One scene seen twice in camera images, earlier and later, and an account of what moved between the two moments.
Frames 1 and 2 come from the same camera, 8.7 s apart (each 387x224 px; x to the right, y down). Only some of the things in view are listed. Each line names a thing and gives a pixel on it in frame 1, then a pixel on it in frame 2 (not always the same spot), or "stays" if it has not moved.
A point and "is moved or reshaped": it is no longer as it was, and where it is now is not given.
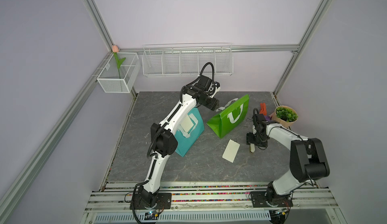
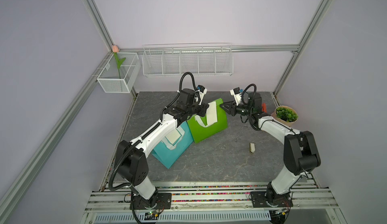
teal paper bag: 184,143 is moved or reshaped
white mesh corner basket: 109,78 stays
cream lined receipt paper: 187,123 is moved or reshaped
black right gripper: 249,137 -> 232,107
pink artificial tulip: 115,49 stays
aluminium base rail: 110,203 stays
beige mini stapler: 252,147 stays
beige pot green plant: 285,116 stays
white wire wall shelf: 185,59 stays
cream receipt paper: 231,151 -> 211,113
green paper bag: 226,122 is moved or reshaped
